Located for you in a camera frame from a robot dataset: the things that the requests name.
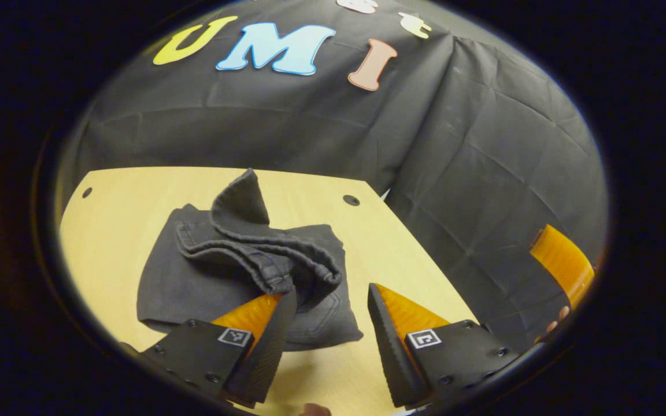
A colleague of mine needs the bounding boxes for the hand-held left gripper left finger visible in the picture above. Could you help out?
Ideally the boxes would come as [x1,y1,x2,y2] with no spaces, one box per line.
[139,292,298,405]

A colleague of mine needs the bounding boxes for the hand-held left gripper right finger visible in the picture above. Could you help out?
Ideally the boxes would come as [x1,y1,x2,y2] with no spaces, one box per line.
[368,283,521,408]

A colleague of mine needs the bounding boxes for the black jeans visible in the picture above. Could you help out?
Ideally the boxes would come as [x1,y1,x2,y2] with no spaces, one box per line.
[136,169,364,352]

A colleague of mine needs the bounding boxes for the black backdrop cloth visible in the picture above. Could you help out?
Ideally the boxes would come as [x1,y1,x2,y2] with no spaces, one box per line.
[58,0,609,354]

